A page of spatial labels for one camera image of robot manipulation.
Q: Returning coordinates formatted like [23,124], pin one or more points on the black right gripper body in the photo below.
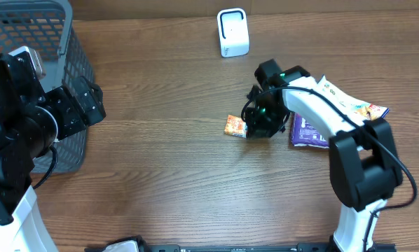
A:
[268,116]

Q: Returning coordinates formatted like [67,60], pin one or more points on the small orange snack packet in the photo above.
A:
[235,126]

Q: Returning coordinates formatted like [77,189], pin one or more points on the purple sanitary pad pack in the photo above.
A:
[304,134]

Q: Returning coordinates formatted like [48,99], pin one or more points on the colourful wet wipes pack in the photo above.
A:
[366,110]

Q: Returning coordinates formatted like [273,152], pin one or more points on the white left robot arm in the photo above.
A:
[31,121]

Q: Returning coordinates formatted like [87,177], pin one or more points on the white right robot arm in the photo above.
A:
[364,168]

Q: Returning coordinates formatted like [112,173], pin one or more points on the white barcode scanner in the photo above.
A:
[233,32]

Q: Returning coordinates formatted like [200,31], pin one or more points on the grey plastic mesh basket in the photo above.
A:
[46,26]

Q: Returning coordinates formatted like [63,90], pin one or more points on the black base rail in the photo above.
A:
[137,243]

